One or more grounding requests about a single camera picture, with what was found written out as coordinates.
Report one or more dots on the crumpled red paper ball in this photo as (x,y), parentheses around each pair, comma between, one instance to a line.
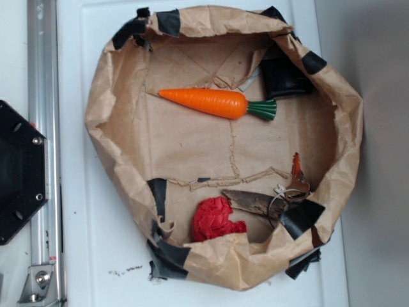
(211,220)

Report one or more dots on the brown paper bag tray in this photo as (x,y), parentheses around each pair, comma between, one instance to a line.
(164,159)

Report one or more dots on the aluminium extrusion rail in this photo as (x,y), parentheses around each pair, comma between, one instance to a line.
(43,106)

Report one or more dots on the black leather wallet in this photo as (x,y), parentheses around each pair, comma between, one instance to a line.
(282,78)

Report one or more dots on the dark brown wood chip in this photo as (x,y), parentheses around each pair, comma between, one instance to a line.
(256,203)

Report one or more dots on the metal corner bracket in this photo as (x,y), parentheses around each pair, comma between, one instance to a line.
(40,288)

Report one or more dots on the orange plastic toy carrot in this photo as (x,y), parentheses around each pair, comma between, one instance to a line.
(227,104)

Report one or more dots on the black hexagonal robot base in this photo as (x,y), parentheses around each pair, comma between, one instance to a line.
(23,172)

